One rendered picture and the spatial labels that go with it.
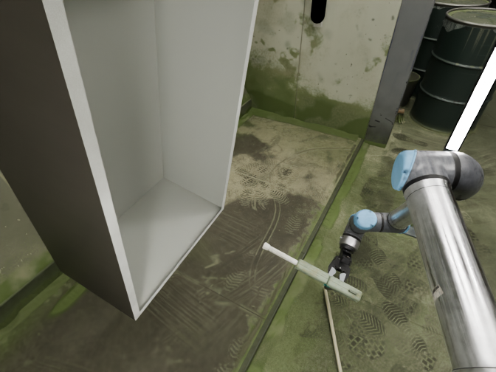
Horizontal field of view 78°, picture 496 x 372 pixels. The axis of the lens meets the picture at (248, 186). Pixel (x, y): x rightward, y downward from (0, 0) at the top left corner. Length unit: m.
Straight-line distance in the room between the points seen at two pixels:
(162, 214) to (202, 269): 0.48
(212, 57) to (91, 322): 1.34
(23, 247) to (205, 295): 0.93
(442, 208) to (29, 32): 0.86
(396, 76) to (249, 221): 1.49
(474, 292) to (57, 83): 0.82
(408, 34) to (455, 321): 2.01
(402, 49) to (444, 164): 1.63
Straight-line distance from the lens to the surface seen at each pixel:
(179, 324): 1.64
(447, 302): 0.79
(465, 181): 1.01
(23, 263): 1.91
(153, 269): 1.29
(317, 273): 1.47
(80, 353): 1.74
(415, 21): 2.48
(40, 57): 0.51
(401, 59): 2.54
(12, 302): 1.93
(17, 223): 1.90
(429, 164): 0.95
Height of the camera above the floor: 1.50
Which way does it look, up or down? 42 degrees down
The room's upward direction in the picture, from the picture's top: 2 degrees counter-clockwise
